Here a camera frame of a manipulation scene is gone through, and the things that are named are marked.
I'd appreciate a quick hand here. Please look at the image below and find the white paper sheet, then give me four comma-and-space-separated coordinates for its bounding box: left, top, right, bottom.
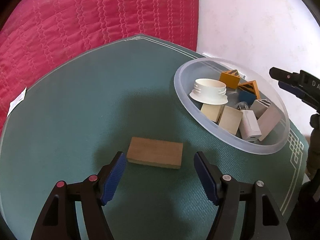
7, 87, 27, 117

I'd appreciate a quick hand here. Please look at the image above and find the white phone charger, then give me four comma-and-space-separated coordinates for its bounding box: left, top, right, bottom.
239, 110, 262, 142

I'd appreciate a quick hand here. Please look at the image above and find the grey wooden wedge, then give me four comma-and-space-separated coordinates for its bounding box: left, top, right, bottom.
258, 105, 281, 141

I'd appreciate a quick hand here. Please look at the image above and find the tan wooden wedge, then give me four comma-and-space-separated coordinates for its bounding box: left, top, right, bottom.
201, 104, 224, 123

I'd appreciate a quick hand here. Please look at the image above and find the orange striped wedge front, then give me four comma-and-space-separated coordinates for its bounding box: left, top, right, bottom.
238, 80, 261, 100

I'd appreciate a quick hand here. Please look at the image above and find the red quilted blanket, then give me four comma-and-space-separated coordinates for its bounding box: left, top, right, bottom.
1, 0, 199, 122

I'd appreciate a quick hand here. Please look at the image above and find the beige wooden wedge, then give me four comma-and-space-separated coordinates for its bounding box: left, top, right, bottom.
218, 106, 243, 135

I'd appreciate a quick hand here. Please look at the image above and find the blue block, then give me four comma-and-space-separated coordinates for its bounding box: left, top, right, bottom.
238, 90, 257, 106

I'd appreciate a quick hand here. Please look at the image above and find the white zebra striped wedge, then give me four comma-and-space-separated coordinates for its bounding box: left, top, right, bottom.
249, 99, 271, 119

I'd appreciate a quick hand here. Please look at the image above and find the brown wooden block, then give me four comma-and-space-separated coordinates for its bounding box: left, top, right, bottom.
126, 137, 183, 169

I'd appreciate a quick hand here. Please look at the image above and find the clear plastic bowl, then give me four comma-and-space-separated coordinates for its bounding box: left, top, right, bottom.
173, 57, 291, 155

